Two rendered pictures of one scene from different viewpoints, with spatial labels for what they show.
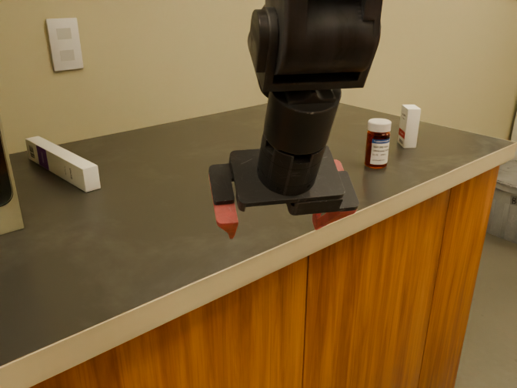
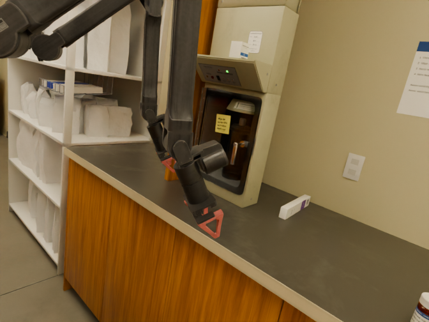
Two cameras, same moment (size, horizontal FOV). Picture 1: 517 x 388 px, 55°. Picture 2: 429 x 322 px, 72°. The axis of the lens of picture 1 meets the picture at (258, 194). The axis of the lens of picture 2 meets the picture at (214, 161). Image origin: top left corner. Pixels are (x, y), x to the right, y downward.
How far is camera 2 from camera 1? 0.81 m
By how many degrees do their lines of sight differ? 75
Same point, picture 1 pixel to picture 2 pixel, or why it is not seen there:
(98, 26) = (376, 165)
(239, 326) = (237, 291)
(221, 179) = not seen: hidden behind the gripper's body
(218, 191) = not seen: hidden behind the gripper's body
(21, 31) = (336, 154)
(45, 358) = (175, 220)
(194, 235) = (253, 243)
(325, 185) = (195, 207)
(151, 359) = (203, 261)
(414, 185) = not seen: outside the picture
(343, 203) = (197, 218)
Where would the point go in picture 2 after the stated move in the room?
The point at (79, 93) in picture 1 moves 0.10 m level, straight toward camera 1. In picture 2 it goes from (350, 191) to (336, 192)
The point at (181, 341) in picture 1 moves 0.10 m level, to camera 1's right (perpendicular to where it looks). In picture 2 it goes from (214, 266) to (218, 287)
